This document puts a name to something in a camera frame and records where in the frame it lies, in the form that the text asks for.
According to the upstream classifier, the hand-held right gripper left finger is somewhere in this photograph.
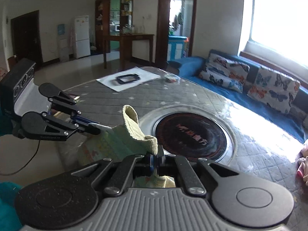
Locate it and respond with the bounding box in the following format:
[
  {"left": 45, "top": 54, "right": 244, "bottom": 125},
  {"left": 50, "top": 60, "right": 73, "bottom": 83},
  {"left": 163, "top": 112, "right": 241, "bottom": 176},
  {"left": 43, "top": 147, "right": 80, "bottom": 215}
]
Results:
[{"left": 71, "top": 154, "right": 154, "bottom": 197}]

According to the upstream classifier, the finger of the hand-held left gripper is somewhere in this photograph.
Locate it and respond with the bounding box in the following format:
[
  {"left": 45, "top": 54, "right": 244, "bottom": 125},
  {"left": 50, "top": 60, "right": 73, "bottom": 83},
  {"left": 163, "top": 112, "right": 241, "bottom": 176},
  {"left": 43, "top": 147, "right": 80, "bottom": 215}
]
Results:
[
  {"left": 42, "top": 111, "right": 102, "bottom": 142},
  {"left": 48, "top": 90, "right": 90, "bottom": 124}
]

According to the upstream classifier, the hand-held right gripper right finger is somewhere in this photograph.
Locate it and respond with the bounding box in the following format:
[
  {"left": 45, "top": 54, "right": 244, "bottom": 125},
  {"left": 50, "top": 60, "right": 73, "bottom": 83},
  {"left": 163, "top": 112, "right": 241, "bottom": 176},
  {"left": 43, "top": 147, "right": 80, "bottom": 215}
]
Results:
[{"left": 156, "top": 154, "right": 239, "bottom": 196}]

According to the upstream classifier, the striped patterned knit cardigan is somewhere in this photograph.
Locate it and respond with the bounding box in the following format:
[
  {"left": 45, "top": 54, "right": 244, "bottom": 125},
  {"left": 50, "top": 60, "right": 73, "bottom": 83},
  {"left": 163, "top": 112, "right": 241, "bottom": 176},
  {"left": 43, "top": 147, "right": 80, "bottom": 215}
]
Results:
[{"left": 82, "top": 105, "right": 177, "bottom": 188}]

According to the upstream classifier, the round built-in hot plate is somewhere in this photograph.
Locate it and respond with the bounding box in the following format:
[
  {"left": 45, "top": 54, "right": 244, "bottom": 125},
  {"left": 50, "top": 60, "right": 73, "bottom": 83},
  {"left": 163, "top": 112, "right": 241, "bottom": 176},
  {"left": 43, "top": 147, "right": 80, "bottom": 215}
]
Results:
[{"left": 153, "top": 112, "right": 228, "bottom": 162}]

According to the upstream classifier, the dark wooden door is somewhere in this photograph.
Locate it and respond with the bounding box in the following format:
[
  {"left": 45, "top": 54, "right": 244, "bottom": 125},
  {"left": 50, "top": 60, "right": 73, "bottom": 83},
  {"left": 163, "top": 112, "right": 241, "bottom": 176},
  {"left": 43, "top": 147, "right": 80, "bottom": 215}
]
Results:
[{"left": 11, "top": 10, "right": 44, "bottom": 66}]

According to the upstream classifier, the white paper sheet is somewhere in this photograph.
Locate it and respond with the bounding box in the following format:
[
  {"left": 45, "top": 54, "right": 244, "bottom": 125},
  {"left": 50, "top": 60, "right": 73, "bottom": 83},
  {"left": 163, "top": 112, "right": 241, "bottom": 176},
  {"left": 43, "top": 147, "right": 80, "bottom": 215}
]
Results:
[{"left": 96, "top": 66, "right": 161, "bottom": 92}]

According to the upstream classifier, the white water dispenser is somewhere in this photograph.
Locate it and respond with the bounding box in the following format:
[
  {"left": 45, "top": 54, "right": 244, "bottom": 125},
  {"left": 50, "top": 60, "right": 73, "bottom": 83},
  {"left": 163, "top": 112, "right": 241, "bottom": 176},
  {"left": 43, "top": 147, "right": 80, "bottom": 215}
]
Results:
[{"left": 57, "top": 24, "right": 70, "bottom": 62}]

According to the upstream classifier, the white refrigerator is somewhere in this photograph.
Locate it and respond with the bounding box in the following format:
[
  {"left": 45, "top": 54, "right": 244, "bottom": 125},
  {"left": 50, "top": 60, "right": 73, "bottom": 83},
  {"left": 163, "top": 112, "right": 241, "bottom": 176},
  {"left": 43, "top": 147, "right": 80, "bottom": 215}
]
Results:
[{"left": 73, "top": 15, "right": 91, "bottom": 59}]

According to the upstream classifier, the clear plastic box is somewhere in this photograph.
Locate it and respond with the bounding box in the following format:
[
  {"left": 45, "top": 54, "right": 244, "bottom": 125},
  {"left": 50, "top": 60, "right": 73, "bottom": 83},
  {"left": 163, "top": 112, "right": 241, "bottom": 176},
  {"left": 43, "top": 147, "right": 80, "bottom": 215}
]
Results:
[{"left": 164, "top": 73, "right": 180, "bottom": 83}]

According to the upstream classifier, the person's teal top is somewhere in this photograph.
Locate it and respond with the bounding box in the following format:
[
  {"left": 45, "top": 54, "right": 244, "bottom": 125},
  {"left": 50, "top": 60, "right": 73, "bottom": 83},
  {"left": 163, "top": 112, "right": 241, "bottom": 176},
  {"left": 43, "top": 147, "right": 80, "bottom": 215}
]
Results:
[{"left": 0, "top": 181, "right": 24, "bottom": 231}]

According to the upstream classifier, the wooden display cabinet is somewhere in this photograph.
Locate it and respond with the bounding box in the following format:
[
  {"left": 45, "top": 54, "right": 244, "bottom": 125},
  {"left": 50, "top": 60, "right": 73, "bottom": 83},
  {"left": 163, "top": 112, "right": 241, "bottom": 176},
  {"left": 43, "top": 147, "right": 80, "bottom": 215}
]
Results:
[{"left": 95, "top": 0, "right": 135, "bottom": 54}]

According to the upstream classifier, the dark wooden table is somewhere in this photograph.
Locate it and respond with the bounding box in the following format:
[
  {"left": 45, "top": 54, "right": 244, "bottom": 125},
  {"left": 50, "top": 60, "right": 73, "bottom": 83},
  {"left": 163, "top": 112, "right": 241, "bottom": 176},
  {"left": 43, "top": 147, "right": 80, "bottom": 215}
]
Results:
[{"left": 102, "top": 33, "right": 155, "bottom": 71}]

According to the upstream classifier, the blue sofa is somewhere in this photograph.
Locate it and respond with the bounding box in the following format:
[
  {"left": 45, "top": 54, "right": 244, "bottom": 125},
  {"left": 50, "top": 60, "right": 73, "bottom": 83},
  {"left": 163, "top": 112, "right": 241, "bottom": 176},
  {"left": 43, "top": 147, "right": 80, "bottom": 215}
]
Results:
[{"left": 167, "top": 49, "right": 308, "bottom": 145}]

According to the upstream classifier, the butterfly print cushion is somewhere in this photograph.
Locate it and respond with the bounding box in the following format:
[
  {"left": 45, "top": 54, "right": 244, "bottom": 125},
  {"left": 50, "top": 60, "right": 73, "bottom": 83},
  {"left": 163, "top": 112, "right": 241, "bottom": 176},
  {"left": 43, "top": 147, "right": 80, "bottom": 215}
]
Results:
[
  {"left": 198, "top": 53, "right": 251, "bottom": 94},
  {"left": 247, "top": 66, "right": 301, "bottom": 115}
]

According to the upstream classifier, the blue painted cabinet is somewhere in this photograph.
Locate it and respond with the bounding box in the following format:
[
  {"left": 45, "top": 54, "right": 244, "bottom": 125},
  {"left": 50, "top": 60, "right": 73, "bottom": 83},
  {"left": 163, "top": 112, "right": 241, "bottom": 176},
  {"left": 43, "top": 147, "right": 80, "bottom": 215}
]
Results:
[{"left": 168, "top": 36, "right": 188, "bottom": 61}]

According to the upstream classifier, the beige and pink cloth pile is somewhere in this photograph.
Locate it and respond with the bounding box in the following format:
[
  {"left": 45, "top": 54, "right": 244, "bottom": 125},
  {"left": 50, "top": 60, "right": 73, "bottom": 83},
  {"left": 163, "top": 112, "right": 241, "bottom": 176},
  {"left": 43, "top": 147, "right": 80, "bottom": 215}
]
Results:
[{"left": 295, "top": 141, "right": 308, "bottom": 184}]

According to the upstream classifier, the window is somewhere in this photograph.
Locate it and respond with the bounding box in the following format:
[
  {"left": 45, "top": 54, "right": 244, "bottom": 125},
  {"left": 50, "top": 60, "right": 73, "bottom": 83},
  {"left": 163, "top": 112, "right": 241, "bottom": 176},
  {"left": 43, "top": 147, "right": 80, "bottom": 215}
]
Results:
[{"left": 239, "top": 0, "right": 308, "bottom": 69}]

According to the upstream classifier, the black cable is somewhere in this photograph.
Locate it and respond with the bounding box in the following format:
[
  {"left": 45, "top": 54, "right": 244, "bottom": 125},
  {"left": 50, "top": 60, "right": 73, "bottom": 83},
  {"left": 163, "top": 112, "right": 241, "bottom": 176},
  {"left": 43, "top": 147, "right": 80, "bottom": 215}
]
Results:
[{"left": 0, "top": 138, "right": 41, "bottom": 176}]

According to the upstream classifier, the black rectangular frame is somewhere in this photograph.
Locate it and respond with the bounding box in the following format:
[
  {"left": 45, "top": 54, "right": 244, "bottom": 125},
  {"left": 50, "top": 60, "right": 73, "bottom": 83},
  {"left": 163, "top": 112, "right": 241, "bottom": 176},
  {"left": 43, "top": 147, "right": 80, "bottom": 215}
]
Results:
[{"left": 115, "top": 73, "right": 141, "bottom": 85}]

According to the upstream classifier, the dark wooden door frame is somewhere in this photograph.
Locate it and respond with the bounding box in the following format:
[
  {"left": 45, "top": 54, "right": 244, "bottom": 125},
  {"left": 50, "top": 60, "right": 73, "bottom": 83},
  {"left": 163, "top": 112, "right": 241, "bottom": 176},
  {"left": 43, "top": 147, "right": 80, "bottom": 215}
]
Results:
[{"left": 155, "top": 0, "right": 198, "bottom": 64}]

